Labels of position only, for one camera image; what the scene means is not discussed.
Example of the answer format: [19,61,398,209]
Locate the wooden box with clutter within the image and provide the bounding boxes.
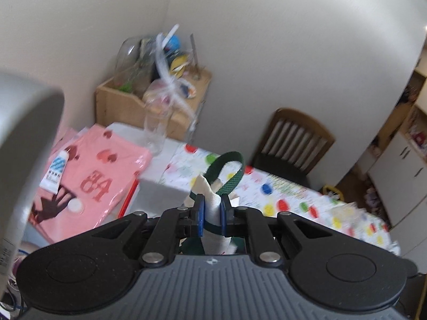
[95,68,213,141]

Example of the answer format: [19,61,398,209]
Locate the yellow ring toy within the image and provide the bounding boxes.
[322,183,346,202]

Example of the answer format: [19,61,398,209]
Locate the patterned small bowl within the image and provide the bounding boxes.
[178,82,197,100]

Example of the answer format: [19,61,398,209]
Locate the grey curved plastic object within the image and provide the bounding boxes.
[0,70,66,285]

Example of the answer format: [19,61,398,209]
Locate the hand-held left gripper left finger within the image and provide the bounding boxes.
[91,195,205,268]

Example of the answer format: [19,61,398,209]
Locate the clear glass vessel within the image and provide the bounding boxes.
[115,36,157,94]

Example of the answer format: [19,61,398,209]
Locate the tied clear plastic bag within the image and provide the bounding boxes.
[143,33,198,130]

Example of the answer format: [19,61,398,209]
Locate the white canvas bag green straps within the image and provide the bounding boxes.
[182,151,246,256]

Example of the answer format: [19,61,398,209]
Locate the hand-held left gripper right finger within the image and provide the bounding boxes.
[220,195,334,266]

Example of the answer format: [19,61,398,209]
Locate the brown wooden chair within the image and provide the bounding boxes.
[250,107,336,189]

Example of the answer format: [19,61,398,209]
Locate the clear empty bottle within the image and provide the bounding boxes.
[143,90,175,156]

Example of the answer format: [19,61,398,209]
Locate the balloon print tablecloth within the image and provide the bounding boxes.
[163,142,401,257]

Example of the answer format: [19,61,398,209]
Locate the white blue tube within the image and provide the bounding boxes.
[39,150,70,194]

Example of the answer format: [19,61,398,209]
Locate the pink heart print bag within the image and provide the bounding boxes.
[28,123,153,245]

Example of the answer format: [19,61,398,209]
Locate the white cabinet black handles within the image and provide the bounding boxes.
[367,67,427,228]

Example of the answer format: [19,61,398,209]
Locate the grey storage box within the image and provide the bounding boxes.
[106,122,198,221]

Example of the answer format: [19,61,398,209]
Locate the thin dark stick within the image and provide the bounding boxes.
[190,33,201,74]

